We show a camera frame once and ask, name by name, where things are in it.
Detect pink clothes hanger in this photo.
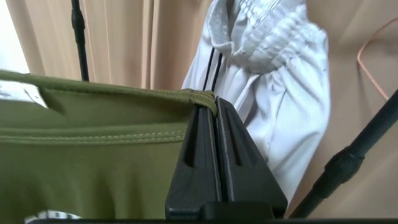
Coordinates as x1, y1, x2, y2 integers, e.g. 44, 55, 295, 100
356, 17, 398, 102

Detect window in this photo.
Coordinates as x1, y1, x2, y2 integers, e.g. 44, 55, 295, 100
0, 0, 30, 74

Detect green garment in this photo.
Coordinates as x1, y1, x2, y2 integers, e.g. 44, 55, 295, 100
0, 70, 218, 222

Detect beige curtain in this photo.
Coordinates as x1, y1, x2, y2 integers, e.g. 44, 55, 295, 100
5, 0, 398, 218

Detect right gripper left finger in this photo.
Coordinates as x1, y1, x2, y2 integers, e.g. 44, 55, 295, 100
165, 106, 222, 219

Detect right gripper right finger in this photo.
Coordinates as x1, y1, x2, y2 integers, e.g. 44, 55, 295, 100
215, 97, 289, 219

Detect pale grey shorts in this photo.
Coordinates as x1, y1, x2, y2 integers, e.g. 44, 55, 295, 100
182, 0, 331, 203

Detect black clothes rack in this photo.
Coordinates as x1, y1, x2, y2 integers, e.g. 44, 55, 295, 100
70, 0, 398, 218

